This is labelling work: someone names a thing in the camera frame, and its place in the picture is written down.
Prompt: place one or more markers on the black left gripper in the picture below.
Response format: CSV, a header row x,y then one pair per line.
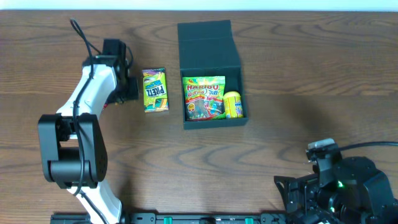
x,y
131,88

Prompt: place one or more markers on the yellow Pretz snack box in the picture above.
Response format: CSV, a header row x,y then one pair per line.
x,y
155,90

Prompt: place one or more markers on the green Haribo gummy bag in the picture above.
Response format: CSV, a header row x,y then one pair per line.
x,y
204,98

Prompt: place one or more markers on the yellow Mentos candy bottle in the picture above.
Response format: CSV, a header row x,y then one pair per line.
x,y
233,105

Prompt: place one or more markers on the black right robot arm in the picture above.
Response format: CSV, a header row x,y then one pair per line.
x,y
340,189

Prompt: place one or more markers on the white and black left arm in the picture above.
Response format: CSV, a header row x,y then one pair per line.
x,y
72,147

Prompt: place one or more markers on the black open gift box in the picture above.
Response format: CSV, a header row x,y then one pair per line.
x,y
207,49

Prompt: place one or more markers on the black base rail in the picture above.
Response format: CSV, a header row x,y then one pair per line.
x,y
152,218

